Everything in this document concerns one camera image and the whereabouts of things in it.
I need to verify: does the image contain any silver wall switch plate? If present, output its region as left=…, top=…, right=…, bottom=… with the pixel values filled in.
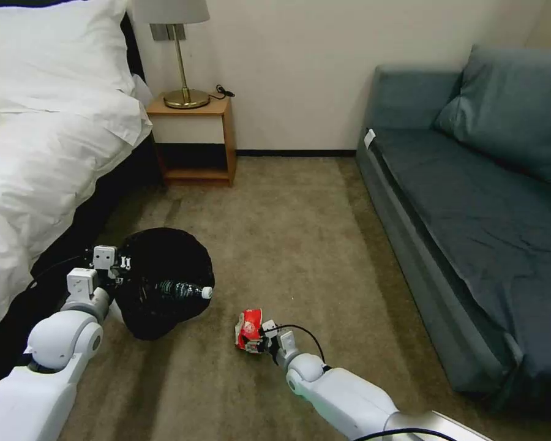
left=149, top=23, right=186, bottom=42

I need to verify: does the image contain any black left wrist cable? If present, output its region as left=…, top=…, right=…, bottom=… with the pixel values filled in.
left=27, top=257, right=92, bottom=291

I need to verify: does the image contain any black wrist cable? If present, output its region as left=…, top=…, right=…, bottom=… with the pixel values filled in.
left=27, top=257, right=92, bottom=291
left=271, top=324, right=329, bottom=371

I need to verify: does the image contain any black headboard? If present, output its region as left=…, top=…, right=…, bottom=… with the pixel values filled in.
left=121, top=10, right=149, bottom=88

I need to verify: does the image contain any black bed base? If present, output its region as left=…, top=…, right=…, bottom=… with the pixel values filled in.
left=0, top=133, right=162, bottom=355

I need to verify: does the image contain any brass lamp with white shade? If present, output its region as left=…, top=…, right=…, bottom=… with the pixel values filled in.
left=132, top=0, right=211, bottom=110

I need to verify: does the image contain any black trash bin with bag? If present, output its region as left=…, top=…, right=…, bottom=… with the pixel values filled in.
left=113, top=227, right=217, bottom=341

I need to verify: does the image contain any blue-grey sofa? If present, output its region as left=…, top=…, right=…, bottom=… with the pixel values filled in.
left=356, top=43, right=551, bottom=414

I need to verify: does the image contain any white duvet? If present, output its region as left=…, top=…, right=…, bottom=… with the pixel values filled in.
left=0, top=69, right=154, bottom=350

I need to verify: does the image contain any white pillow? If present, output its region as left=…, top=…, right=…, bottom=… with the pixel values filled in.
left=0, top=0, right=136, bottom=114

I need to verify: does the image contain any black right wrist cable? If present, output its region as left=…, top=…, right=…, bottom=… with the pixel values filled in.
left=271, top=324, right=329, bottom=371

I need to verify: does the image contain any clear plastic water bottle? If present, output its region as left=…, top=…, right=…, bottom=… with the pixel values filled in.
left=154, top=279, right=214, bottom=301

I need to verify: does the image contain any crushed red paper carton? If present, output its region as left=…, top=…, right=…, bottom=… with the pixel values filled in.
left=233, top=308, right=265, bottom=355

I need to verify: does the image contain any wooden nightstand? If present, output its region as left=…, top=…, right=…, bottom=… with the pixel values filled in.
left=146, top=89, right=238, bottom=188

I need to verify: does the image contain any blue-grey sofa cushion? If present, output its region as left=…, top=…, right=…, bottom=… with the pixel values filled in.
left=431, top=43, right=551, bottom=184

